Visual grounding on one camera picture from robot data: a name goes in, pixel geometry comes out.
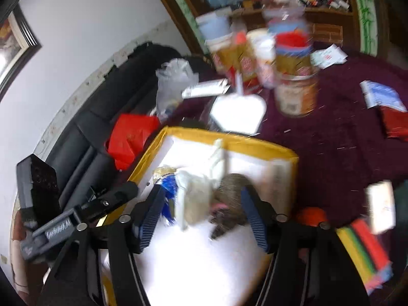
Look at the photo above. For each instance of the blue-labelled jar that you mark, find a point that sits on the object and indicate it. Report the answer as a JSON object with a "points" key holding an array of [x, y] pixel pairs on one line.
{"points": [[288, 27]]}

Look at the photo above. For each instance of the grey brown plush toy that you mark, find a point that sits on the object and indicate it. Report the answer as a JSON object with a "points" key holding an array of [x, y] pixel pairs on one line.
{"points": [[232, 188]]}

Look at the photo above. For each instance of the wooden cabinet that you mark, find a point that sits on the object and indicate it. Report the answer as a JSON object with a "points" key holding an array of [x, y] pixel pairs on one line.
{"points": [[248, 16]]}

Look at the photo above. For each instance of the teal box with white end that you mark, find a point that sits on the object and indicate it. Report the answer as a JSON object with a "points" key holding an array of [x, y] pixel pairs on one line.
{"points": [[381, 207]]}

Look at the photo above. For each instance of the white-lidded jar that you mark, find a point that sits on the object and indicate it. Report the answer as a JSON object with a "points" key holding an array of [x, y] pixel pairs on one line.
{"points": [[216, 35]]}

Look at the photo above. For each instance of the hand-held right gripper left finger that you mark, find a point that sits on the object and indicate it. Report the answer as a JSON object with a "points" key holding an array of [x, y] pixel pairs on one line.
{"points": [[149, 221]]}

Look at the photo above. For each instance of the white flat carton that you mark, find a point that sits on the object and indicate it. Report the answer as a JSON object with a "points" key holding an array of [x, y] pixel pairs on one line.
{"points": [[204, 89]]}

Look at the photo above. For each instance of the orange round object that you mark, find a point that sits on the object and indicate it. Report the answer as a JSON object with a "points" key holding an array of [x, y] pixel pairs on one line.
{"points": [[310, 216]]}

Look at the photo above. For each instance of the red plastic bag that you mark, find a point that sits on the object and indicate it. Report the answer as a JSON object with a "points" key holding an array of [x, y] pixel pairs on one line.
{"points": [[130, 140]]}

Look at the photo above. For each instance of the bamboo-painted panel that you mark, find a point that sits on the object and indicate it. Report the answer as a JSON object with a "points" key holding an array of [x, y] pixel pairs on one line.
{"points": [[363, 12]]}

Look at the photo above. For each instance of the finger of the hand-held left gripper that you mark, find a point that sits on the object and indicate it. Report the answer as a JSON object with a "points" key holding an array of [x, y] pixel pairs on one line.
{"points": [[119, 195]]}

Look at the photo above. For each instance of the clear plastic bag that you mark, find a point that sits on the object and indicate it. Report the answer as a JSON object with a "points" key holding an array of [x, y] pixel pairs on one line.
{"points": [[173, 83]]}

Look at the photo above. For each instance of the white plastic tub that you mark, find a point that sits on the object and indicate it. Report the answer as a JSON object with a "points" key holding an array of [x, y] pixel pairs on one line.
{"points": [[264, 54]]}

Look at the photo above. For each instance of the red foil packet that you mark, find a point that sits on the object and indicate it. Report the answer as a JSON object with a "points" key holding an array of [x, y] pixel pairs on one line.
{"points": [[395, 122]]}

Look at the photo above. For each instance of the yellow-taped white foam box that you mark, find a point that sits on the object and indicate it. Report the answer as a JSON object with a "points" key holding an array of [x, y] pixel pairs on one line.
{"points": [[255, 149]]}

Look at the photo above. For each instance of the white paper sheets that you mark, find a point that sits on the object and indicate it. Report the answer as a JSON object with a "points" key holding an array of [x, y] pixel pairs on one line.
{"points": [[328, 55]]}

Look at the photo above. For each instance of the red and gold carton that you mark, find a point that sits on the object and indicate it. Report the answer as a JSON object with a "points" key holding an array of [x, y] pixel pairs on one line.
{"points": [[245, 65]]}

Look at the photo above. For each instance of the framed wall picture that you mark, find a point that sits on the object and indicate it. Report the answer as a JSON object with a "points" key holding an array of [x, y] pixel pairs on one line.
{"points": [[16, 47]]}

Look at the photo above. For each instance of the clear jar with gold label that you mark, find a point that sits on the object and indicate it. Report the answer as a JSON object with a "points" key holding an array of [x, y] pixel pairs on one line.
{"points": [[296, 95]]}

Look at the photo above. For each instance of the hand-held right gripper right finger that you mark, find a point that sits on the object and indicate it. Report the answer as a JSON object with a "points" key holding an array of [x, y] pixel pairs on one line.
{"points": [[255, 220]]}

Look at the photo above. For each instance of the white plush toy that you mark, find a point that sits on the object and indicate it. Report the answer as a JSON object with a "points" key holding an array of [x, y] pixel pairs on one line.
{"points": [[194, 197]]}

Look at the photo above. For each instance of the black leather sofa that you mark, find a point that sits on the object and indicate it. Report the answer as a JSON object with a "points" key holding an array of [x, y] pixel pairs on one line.
{"points": [[105, 108]]}

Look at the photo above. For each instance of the maroon velvet tablecloth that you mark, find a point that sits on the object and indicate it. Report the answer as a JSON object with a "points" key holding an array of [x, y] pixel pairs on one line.
{"points": [[334, 140]]}

